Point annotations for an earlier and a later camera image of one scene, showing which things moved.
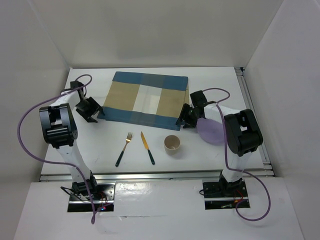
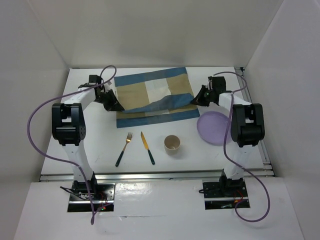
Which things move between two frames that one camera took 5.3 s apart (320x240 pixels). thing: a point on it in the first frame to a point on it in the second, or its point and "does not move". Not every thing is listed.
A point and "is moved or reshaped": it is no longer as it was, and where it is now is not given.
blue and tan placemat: [152, 100] is moved or reshaped
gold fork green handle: [129, 138] does not move
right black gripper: [184, 113] to [199, 100]
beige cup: [171, 144] does not move
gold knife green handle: [145, 144] does not move
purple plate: [211, 131] does not move
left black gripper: [95, 105] to [113, 105]
